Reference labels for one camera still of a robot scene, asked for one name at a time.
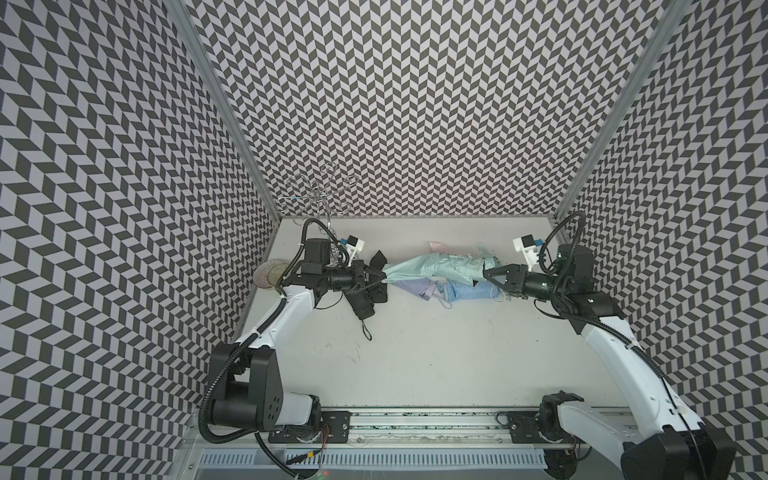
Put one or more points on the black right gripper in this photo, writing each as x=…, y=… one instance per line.
x=516, y=277

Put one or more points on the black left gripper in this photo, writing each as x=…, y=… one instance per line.
x=358, y=274

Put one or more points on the blue umbrella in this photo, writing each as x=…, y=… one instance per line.
x=450, y=292

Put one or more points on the mint green umbrella sleeve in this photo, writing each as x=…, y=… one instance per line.
x=463, y=269

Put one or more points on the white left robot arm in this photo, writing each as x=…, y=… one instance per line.
x=245, y=393

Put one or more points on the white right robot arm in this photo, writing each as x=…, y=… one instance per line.
x=669, y=439

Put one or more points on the black umbrella sleeve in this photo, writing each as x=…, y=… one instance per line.
x=378, y=261

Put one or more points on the black folded umbrella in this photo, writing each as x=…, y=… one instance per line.
x=362, y=302

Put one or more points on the purple umbrella in sleeve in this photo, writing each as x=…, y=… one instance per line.
x=423, y=288

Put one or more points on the pink umbrella in sleeve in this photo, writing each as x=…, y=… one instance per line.
x=442, y=248

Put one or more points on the green glass cup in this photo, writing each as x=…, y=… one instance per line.
x=276, y=276

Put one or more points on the pink ribbed glass bowl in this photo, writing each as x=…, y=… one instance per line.
x=260, y=275

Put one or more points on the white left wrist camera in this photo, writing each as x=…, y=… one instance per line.
x=353, y=245

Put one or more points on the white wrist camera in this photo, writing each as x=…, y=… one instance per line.
x=530, y=248
x=353, y=245

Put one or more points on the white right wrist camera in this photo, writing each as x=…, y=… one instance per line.
x=530, y=248

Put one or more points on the chrome wire stand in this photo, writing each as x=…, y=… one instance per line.
x=324, y=195

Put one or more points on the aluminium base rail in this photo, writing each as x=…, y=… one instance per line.
x=378, y=440

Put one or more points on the aluminium corner post right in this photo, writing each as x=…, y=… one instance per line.
x=672, y=17

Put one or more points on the aluminium corner post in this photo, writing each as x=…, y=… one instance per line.
x=188, y=35
x=672, y=17

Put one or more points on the aluminium corner post left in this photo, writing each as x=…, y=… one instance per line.
x=188, y=35

